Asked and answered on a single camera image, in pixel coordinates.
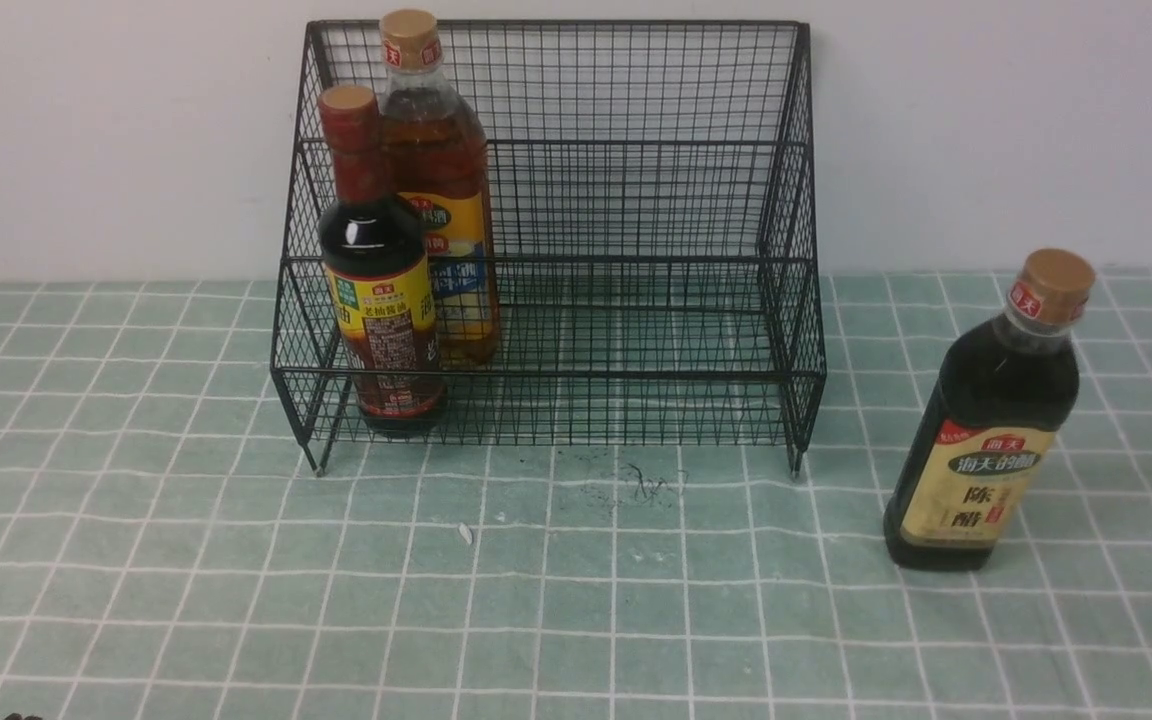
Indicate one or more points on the amber cooking wine bottle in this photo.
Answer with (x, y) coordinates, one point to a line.
(436, 148)

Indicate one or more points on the black wire mesh rack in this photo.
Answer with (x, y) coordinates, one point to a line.
(653, 213)

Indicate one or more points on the dark soy sauce bottle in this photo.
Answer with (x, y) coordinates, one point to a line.
(377, 271)

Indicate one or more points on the black vinegar bottle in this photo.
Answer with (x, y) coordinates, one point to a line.
(1005, 388)

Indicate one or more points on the green checkered tablecloth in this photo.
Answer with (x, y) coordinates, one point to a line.
(165, 553)

